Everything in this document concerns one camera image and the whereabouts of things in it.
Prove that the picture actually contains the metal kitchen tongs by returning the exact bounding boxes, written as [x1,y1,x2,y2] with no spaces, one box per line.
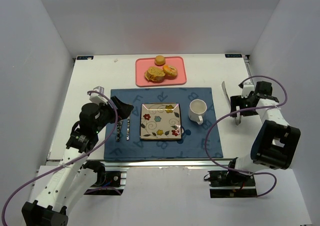
[221,81,242,126]

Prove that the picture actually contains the orange glazed bagel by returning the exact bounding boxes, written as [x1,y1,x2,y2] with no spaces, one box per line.
[162,64,178,79]

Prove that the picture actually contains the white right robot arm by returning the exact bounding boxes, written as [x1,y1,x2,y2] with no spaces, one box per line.
[225,81,301,184]

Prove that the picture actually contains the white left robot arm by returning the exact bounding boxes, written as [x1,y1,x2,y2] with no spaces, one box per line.
[21,91,134,226]

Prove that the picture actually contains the seeded bread sandwich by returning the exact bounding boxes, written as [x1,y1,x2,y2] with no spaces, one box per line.
[144,66,166,82]

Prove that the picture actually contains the silver table knife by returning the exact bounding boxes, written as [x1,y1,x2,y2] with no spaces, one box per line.
[116,120,123,142]

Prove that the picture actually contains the silver fork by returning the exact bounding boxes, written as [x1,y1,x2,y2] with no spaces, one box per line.
[115,121,122,142]

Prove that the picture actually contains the silver spoon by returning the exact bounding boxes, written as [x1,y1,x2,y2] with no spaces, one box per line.
[126,115,131,141]

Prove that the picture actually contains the blue letter-print placemat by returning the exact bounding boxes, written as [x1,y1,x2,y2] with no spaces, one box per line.
[104,87,223,162]

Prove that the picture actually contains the square floral ceramic plate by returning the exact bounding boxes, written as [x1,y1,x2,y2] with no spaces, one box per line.
[140,103,182,141]

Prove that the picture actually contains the pink plastic tray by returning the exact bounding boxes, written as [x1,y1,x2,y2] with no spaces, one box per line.
[135,56,187,87]

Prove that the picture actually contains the white ceramic mug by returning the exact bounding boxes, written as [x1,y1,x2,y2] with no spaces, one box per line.
[188,99,207,125]

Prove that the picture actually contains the small round bun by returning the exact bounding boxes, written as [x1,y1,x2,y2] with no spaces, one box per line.
[154,55,166,66]

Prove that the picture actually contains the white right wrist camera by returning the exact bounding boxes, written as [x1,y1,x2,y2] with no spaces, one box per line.
[239,82,255,98]

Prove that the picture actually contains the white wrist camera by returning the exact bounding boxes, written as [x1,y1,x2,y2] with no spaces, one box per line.
[239,82,255,98]
[88,86,107,105]

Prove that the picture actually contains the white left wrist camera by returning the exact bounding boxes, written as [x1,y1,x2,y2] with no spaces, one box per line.
[88,86,107,105]

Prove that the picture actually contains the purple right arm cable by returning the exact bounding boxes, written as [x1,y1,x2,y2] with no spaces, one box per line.
[204,75,288,197]

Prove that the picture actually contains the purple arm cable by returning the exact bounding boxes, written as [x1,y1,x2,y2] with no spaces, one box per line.
[204,75,288,197]
[1,91,123,223]

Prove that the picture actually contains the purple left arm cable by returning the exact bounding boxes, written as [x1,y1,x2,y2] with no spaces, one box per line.
[1,91,123,223]

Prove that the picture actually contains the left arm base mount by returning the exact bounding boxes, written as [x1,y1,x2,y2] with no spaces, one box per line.
[85,170,127,196]

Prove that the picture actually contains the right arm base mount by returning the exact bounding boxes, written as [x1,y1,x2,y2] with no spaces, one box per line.
[203,171,258,199]

